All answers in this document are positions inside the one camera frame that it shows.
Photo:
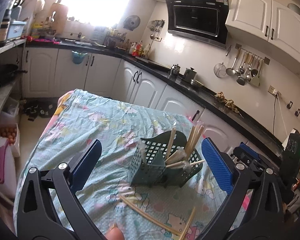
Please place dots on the brown cloth on counter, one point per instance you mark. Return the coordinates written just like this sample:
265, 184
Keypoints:
227, 103

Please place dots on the dark steel pot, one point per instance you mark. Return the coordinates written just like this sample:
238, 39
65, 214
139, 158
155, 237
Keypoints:
189, 75

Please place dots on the white upper cabinet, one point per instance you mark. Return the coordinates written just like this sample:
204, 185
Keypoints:
269, 27

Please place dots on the black countertop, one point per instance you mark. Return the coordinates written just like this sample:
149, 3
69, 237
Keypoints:
245, 124

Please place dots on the pink fleece blanket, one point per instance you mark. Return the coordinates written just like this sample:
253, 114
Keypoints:
246, 200

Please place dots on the teal hanging bin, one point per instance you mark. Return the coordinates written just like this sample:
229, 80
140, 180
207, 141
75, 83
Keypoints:
78, 57

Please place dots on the hanging utensil set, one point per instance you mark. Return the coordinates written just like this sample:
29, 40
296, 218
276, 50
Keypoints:
249, 70

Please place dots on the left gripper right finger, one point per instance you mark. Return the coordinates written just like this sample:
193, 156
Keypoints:
263, 218

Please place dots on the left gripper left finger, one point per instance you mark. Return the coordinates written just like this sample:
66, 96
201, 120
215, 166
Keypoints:
37, 217

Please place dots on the chopsticks pair three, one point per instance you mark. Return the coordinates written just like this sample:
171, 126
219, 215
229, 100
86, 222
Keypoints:
148, 217

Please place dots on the electric blender jug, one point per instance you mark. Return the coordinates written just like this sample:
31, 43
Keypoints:
4, 27

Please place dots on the black range hood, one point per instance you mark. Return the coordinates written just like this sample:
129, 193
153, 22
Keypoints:
200, 20

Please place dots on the wall power socket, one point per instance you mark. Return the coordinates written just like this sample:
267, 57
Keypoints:
273, 91

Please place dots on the steel kettle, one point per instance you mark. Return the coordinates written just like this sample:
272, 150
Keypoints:
175, 70

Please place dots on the small wall fan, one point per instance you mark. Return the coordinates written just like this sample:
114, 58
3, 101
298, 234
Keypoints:
131, 22

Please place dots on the chopsticks pair one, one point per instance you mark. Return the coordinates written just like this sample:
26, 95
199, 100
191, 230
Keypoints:
170, 142

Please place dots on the chopsticks pair two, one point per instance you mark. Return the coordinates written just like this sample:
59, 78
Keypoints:
195, 134

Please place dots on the blue plastic box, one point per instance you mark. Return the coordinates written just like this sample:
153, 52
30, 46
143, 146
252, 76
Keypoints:
15, 29

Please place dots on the red bottle on counter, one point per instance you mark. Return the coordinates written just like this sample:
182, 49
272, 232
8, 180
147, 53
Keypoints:
138, 49

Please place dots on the person left hand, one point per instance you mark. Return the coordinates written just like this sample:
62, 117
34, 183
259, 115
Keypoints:
114, 233

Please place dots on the steel ladle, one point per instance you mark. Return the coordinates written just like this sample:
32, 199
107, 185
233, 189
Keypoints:
230, 71

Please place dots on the wire mesh strainer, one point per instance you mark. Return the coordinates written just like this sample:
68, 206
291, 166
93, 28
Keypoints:
220, 68

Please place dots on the dark green utensil basket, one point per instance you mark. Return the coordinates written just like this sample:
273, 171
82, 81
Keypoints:
148, 168

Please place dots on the chopsticks pair four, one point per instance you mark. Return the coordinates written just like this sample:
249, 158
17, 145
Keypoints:
189, 221

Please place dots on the chopsticks pair five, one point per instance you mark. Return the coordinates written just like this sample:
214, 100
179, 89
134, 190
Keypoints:
177, 160

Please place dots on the black frying pan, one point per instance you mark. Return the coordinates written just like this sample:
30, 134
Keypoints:
8, 72

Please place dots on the hello kitty teal tablecloth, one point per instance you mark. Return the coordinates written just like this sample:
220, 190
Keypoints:
82, 117

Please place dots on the white lower cabinets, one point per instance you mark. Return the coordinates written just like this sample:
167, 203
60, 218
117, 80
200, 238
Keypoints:
51, 73

